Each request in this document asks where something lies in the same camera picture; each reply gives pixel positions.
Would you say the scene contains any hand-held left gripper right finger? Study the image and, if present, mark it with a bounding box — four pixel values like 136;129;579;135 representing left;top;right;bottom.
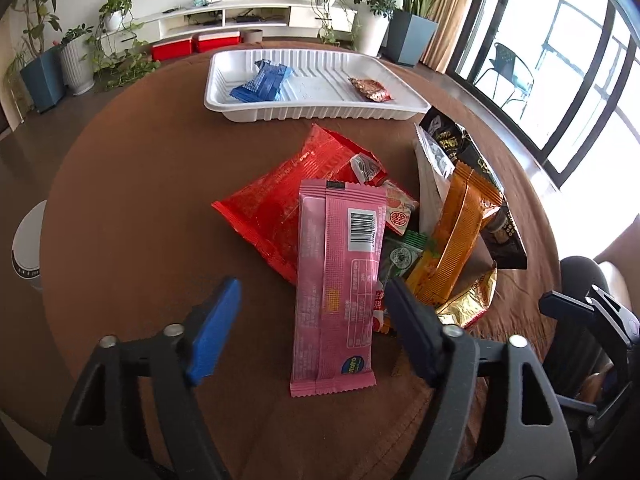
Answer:
382;276;583;480

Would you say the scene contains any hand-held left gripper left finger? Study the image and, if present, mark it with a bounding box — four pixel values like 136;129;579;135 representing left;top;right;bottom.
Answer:
47;276;243;480

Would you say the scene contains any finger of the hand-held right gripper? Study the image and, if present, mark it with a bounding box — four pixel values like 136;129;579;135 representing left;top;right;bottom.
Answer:
585;283;640;342
539;290;627;350

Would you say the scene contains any small green snack packet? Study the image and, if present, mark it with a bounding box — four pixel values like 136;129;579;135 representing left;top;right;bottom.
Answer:
377;230;438;291

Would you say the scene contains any pink snack packet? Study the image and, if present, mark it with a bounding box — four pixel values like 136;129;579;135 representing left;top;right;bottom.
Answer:
289;179;388;399

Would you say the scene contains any orange snack packet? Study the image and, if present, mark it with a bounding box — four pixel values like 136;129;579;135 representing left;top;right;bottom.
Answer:
405;161;505;308

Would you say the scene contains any large red snack packet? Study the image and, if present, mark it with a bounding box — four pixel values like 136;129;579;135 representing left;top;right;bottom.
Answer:
211;123;390;286

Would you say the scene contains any white plastic tray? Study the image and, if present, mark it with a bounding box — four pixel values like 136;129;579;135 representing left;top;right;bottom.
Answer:
204;49;432;123

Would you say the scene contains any small red orange packet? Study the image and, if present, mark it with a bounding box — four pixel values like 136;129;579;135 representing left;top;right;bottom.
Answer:
371;287;398;337

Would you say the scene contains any gold foil snack packet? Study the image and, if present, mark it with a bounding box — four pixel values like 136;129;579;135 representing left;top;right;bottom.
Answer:
435;267;498;330

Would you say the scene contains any small red white candy packet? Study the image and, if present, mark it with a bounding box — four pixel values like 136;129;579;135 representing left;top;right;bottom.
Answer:
384;182;420;237

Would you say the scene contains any white snack packet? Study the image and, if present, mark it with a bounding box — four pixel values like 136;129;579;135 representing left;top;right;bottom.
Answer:
413;122;456;236

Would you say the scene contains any small clear dark-seed packet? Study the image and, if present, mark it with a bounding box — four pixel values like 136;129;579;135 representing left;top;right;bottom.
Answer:
348;154;383;186

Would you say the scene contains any black gold-print snack packet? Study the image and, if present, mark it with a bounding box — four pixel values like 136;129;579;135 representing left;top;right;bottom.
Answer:
419;106;529;272

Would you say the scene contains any white round stool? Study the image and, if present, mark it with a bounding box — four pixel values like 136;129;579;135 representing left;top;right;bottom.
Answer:
11;200;48;291

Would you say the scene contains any small red gold snack packet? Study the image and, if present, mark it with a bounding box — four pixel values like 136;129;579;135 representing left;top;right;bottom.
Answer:
347;75;394;104

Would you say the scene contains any black balcony chair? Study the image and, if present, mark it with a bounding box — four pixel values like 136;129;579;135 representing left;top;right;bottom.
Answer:
474;42;535;111

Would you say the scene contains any dark blue snack packet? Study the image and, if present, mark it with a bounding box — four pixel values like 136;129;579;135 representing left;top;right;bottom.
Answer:
230;59;296;103

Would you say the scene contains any red storage box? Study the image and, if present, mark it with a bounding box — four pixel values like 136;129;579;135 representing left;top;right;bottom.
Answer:
195;31;241;53
151;39;194;62

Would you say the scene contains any large plant in grey-blue pot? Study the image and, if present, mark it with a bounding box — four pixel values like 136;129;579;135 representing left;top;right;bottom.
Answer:
377;0;491;67

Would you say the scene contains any plant in tall white pot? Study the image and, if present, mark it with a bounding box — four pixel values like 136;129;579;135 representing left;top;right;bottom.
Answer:
348;0;398;57

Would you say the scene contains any plant in white ribbed pot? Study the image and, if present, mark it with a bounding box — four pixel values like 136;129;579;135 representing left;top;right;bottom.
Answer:
59;24;97;96

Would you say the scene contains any tall plant in blue pot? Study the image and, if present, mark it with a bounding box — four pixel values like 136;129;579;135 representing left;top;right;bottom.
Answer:
6;0;67;113

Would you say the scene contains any beige curtain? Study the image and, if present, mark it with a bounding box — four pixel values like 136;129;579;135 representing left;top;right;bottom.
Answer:
420;0;487;73

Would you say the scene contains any white television cabinet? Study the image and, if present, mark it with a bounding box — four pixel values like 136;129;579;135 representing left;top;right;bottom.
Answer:
125;2;358;43

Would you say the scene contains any black window frame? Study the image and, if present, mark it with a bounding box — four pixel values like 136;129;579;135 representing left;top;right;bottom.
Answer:
445;0;640;191

